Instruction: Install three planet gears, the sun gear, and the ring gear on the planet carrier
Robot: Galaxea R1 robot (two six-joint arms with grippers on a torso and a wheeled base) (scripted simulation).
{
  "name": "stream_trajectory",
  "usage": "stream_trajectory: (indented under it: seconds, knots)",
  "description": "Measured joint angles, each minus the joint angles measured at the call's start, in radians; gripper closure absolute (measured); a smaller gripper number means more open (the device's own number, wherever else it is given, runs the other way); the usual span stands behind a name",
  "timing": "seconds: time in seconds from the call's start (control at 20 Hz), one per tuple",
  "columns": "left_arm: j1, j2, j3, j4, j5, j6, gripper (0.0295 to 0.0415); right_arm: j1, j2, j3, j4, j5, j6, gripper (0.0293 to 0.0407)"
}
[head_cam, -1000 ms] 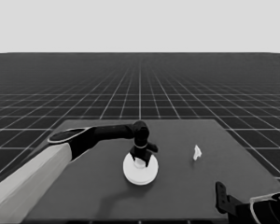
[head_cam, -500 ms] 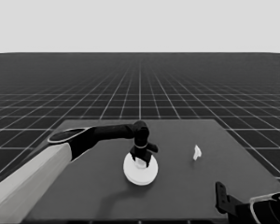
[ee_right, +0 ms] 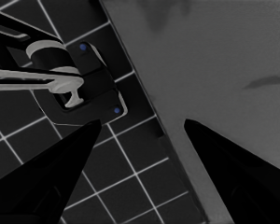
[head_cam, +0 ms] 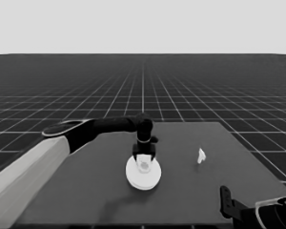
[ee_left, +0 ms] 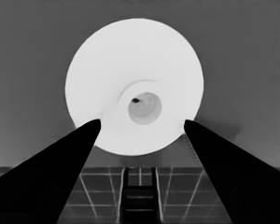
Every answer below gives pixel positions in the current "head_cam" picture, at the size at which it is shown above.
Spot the small white T-shaped piece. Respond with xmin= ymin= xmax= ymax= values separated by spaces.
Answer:
xmin=196 ymin=148 xmax=208 ymax=166

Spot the large thick white disc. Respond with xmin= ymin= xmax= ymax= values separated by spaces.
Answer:
xmin=125 ymin=154 xmax=162 ymax=191

